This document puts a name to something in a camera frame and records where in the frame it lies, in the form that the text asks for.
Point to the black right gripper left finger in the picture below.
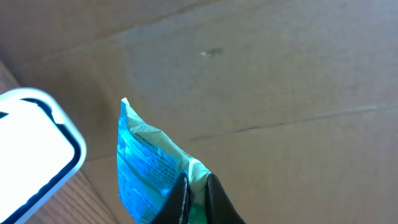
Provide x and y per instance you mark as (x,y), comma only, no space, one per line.
(176,207)

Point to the teal tissue packet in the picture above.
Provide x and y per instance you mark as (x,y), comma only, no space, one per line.
(148,165)

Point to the white barcode scanner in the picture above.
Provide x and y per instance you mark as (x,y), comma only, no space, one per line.
(41,149)

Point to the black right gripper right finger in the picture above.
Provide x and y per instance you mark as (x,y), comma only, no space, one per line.
(218,207)

